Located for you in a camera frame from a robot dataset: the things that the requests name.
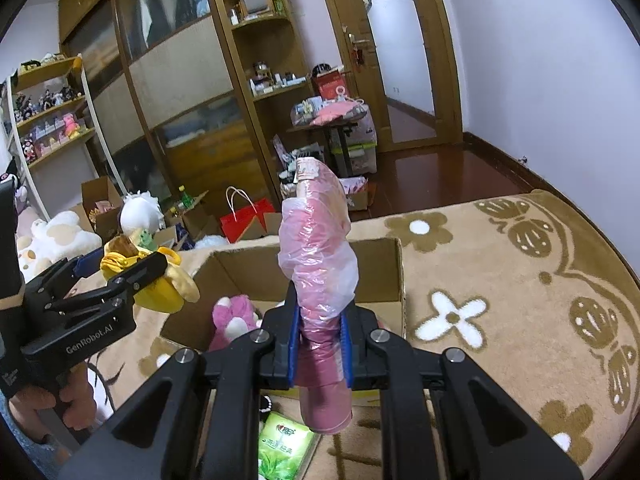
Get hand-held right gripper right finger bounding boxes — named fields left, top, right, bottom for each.
left=340, top=300, right=568, bottom=480

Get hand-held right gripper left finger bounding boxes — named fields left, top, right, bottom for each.
left=57, top=282, right=301, bottom=480

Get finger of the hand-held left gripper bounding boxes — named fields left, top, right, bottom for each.
left=25, top=252, right=106, bottom=307
left=45, top=252, right=169, bottom=312

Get yellow plush toy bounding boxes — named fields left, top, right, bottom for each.
left=100, top=234, right=201, bottom=315

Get pink plastic bag roll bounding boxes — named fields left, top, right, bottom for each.
left=277, top=156, right=360, bottom=436

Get person's left hand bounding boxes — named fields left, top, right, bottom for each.
left=10, top=360, right=99, bottom=443

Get cream plush toy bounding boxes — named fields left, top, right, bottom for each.
left=15, top=210, right=103, bottom=281

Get white plush toy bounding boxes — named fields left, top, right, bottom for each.
left=119, top=191, right=165, bottom=235

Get pink plush bunny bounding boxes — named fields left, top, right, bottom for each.
left=207, top=294, right=264, bottom=353

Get cardboard box with bottles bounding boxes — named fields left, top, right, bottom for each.
left=167, top=190, right=221, bottom=251

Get tall open cardboard box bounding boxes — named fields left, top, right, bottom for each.
left=80, top=176, right=124, bottom=241

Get green tissue pack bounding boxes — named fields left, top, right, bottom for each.
left=257, top=411, right=321, bottom=480

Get box of pink packets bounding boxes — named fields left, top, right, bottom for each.
left=340, top=177, right=372, bottom=212

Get display shelf with figures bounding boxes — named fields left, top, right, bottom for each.
left=0, top=55, right=101, bottom=221

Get beige floral blanket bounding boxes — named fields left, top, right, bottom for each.
left=65, top=190, right=632, bottom=480

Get wooden wardrobe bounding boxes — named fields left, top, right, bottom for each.
left=57, top=0, right=281, bottom=223

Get clear storage bin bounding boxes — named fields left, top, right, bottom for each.
left=340, top=110, right=379, bottom=178

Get small dark side table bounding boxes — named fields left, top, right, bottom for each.
left=287, top=110, right=371, bottom=181

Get pink cloth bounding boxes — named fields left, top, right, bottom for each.
left=310, top=100, right=369, bottom=126

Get red gift bag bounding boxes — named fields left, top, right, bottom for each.
left=312, top=71, right=349, bottom=104

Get wooden corner shelf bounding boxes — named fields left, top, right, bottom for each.
left=207, top=0, right=321, bottom=161

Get wooden door with glass panel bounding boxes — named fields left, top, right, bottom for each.
left=312, top=0, right=463, bottom=155

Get red paper bag white handles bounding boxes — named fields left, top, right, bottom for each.
left=220, top=186, right=274, bottom=244

